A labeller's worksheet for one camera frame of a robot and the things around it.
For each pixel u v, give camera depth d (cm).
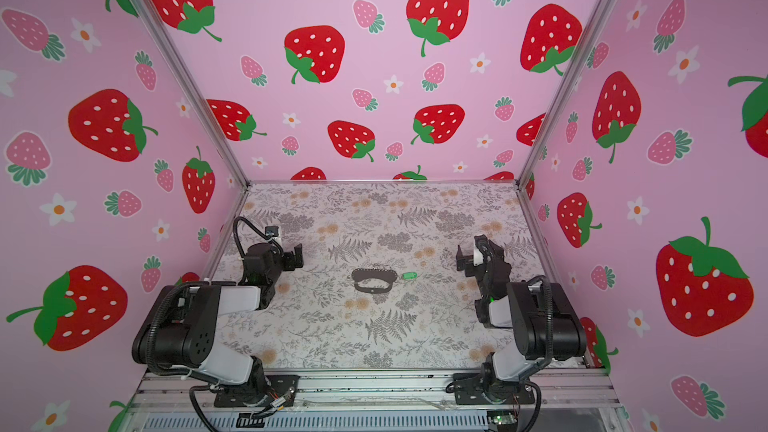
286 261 86
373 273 95
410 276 95
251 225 77
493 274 69
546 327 42
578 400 73
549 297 43
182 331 46
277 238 84
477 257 80
